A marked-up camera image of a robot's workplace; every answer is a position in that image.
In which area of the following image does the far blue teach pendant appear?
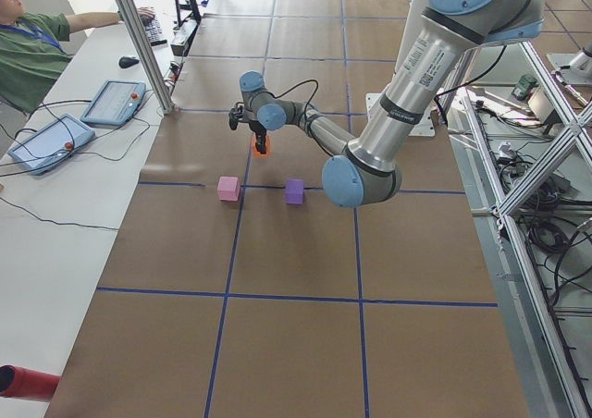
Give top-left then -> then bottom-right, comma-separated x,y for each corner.
80,80 -> 146,127

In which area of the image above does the person's hand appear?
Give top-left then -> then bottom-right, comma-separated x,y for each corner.
137,6 -> 155,21

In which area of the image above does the aluminium frame post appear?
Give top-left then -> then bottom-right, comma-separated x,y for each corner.
115,0 -> 176,115

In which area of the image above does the black keyboard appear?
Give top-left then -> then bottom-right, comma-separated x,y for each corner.
141,10 -> 167,46

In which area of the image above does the person in green shirt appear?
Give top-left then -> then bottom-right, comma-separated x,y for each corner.
1,0 -> 123,115

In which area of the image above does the pink foam cube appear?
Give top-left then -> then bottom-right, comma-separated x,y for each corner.
216,176 -> 241,202

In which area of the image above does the purple foam cube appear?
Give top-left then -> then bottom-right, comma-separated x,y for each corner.
284,178 -> 304,205

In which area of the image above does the brown paper table cover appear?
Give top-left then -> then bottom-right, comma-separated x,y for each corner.
47,0 -> 529,417

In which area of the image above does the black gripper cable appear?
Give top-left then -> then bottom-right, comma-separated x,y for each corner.
230,79 -> 320,128

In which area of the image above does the black computer mouse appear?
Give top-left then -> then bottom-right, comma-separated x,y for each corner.
118,55 -> 140,69

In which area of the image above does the red cylinder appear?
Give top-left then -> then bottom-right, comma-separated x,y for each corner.
1,365 -> 61,402

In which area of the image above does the near blue teach pendant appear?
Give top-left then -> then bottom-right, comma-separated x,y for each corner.
7,114 -> 95,175

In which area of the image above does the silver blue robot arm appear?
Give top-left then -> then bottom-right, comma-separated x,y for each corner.
228,0 -> 545,207

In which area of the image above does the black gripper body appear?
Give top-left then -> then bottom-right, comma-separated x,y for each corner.
249,120 -> 267,137

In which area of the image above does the orange foam cube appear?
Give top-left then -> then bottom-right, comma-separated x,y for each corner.
251,134 -> 271,157

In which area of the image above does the blue teach pendant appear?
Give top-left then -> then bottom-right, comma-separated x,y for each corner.
7,114 -> 95,175
80,80 -> 146,127

